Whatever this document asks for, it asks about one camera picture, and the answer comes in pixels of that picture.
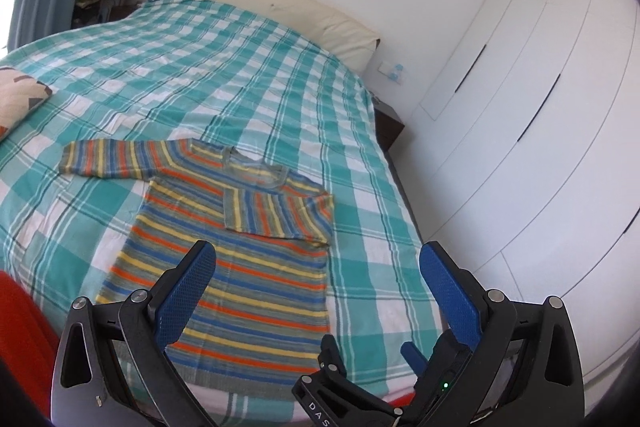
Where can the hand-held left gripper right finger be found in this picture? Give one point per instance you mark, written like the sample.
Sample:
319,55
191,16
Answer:
450,297

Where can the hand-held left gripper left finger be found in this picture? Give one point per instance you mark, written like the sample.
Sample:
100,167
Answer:
187,292

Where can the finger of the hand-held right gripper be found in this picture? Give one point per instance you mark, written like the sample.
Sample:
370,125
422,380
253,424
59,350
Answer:
332,357
414,357

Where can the striped knit sweater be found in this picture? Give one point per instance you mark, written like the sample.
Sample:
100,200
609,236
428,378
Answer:
250,227

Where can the orange fleece blanket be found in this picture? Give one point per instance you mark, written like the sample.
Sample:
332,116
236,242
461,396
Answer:
25,337

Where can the dark wooden nightstand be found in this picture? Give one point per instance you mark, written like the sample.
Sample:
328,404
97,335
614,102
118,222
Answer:
389,124

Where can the white wardrobe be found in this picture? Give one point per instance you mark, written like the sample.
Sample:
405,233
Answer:
525,107

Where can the teal checked bedspread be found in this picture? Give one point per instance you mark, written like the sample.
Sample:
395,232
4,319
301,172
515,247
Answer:
175,72

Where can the patterned pillow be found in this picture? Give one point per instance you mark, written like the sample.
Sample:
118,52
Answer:
17,99

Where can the cluttered bedside table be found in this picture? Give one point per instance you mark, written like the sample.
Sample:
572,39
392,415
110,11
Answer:
97,9

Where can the cream headboard cushion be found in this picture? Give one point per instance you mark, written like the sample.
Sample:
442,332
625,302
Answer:
280,2

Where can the grey bed frame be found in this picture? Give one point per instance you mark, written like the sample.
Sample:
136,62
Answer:
402,192

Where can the white wall socket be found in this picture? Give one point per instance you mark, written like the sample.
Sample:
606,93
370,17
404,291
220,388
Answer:
392,71

